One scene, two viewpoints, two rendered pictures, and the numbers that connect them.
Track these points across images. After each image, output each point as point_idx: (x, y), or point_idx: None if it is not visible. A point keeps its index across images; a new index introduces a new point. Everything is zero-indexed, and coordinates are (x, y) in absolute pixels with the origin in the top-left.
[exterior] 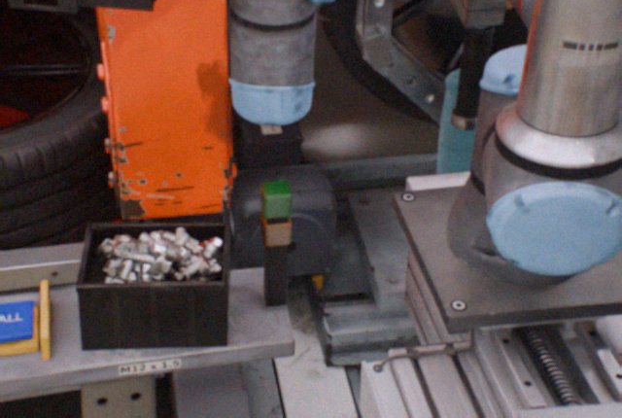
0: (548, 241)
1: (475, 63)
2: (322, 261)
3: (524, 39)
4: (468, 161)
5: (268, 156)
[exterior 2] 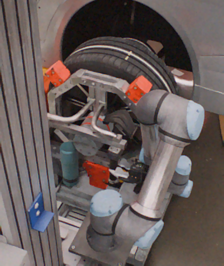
0: None
1: None
2: (60, 173)
3: (122, 136)
4: (63, 167)
5: (60, 139)
